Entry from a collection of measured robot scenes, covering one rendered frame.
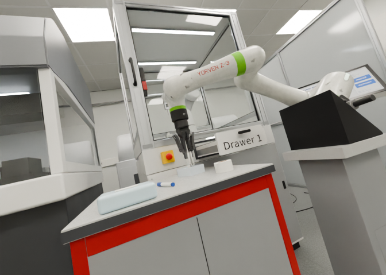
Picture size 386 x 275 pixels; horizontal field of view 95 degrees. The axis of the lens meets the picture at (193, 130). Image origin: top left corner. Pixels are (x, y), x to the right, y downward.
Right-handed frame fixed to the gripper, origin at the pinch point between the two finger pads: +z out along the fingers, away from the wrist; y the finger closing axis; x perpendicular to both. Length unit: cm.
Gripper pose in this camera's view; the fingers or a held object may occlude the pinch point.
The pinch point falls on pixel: (189, 158)
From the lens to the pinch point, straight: 94.1
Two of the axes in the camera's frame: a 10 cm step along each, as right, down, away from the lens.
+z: 2.3, 9.6, -1.3
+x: 5.6, -2.4, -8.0
